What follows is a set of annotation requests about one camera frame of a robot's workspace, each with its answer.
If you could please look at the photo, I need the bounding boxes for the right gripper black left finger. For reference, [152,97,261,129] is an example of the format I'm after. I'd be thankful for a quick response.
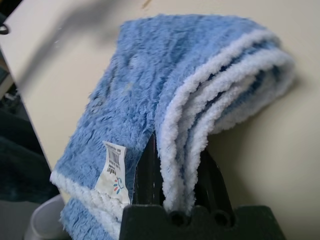
[135,129,166,206]

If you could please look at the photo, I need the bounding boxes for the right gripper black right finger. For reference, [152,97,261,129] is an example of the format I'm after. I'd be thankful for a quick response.
[194,149,234,208]

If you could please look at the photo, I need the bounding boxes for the blue rag with white trim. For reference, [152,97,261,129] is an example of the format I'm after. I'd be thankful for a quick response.
[49,13,298,235]

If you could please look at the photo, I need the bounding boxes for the grey round container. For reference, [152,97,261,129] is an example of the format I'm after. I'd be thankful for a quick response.
[29,194,66,240]

